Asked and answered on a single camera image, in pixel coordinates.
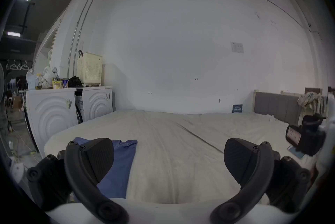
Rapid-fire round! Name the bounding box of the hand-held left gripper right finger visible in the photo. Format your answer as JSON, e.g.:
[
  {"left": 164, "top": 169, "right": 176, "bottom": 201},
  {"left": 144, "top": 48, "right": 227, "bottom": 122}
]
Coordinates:
[{"left": 209, "top": 138, "right": 312, "bottom": 224}]

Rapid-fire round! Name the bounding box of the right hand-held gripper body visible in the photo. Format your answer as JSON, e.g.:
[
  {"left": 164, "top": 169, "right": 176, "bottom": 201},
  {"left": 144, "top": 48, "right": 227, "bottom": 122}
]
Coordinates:
[{"left": 314, "top": 93, "right": 335, "bottom": 193}]

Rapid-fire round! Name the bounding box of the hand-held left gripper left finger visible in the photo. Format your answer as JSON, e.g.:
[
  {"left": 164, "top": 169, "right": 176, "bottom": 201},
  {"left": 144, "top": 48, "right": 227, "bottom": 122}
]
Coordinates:
[{"left": 26, "top": 138, "right": 130, "bottom": 224}]

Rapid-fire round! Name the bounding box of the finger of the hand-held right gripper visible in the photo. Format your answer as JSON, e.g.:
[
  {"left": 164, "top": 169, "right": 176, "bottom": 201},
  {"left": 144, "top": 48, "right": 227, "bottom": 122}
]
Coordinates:
[{"left": 285, "top": 114, "right": 326, "bottom": 157}]

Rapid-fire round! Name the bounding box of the crumpled pale cloth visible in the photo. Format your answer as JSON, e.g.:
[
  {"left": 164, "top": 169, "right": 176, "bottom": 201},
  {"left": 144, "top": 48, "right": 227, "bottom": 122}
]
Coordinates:
[{"left": 297, "top": 92, "right": 328, "bottom": 117}]

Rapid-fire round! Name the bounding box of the blue shirt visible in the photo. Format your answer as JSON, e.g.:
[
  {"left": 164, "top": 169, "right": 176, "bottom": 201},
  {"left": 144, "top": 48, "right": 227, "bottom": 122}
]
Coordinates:
[{"left": 71, "top": 137, "right": 138, "bottom": 199}]

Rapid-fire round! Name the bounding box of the grey padded headboard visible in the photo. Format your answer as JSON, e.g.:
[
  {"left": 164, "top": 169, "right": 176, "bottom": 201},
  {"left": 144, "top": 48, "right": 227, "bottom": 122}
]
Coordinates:
[{"left": 253, "top": 91, "right": 306, "bottom": 124}]

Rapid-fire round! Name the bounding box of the large white washing machine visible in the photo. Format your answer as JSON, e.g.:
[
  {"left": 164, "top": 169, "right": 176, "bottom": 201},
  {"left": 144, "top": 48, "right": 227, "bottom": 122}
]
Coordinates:
[{"left": 25, "top": 66, "right": 79, "bottom": 153}]

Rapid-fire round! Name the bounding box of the small white washing machine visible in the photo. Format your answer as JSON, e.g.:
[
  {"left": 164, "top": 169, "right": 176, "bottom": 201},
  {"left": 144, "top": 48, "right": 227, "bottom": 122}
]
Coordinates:
[{"left": 68, "top": 50, "right": 114, "bottom": 124}]

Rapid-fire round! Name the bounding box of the bed with beige sheet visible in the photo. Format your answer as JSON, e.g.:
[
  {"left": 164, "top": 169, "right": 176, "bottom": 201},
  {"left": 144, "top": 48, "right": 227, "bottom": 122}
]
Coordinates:
[{"left": 44, "top": 109, "right": 318, "bottom": 205}]

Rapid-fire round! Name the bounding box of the white paper notice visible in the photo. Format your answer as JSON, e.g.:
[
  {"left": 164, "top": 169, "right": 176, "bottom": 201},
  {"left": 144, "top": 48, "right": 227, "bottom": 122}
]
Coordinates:
[{"left": 230, "top": 41, "right": 244, "bottom": 54}]

